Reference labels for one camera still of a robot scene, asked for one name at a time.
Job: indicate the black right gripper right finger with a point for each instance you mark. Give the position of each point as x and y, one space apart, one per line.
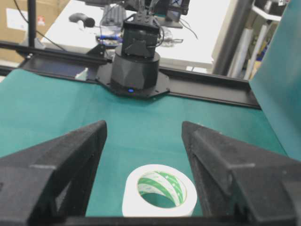
237 179

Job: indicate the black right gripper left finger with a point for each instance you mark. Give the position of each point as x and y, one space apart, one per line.
52 179

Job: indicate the white duct tape roll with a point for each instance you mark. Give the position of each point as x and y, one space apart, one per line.
163 180

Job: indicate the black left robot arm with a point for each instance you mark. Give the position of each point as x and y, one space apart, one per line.
134 70

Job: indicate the green table cloth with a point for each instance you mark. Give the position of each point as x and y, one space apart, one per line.
34 109

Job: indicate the green backdrop curtain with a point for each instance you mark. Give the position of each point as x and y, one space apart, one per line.
277 83

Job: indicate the black curved handset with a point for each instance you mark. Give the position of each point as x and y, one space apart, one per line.
87 21

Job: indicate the cardboard box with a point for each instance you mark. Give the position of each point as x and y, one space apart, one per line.
13 27

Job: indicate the black keyboard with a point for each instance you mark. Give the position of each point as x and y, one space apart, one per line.
113 16

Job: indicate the black monitor stand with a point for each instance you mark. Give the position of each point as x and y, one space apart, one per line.
168 12

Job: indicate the black vertical pole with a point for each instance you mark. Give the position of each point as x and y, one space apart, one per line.
31 6

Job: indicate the black aluminium frame rail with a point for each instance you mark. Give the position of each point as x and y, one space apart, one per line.
66 65

